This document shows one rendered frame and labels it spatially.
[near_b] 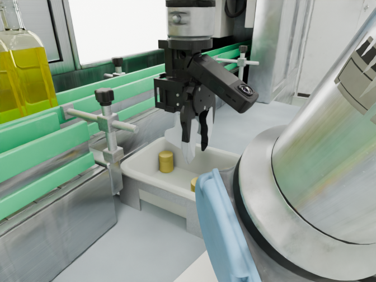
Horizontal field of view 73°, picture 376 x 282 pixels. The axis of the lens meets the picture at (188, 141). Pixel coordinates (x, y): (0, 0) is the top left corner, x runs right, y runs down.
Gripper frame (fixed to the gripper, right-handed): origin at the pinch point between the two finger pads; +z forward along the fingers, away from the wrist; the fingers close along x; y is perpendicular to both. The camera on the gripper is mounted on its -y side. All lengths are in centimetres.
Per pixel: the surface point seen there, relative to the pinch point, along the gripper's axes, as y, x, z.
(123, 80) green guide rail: 29.9, -11.8, -7.4
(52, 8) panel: 38.5, -1.5, -24.3
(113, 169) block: 10.7, 11.7, 0.9
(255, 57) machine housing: 14, -73, -6
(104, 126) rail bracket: 10.9, 12.0, -7.3
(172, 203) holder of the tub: 1.4, 7.3, 7.6
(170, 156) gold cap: 10.5, -5.0, 6.6
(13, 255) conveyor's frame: 10.3, 29.6, 3.8
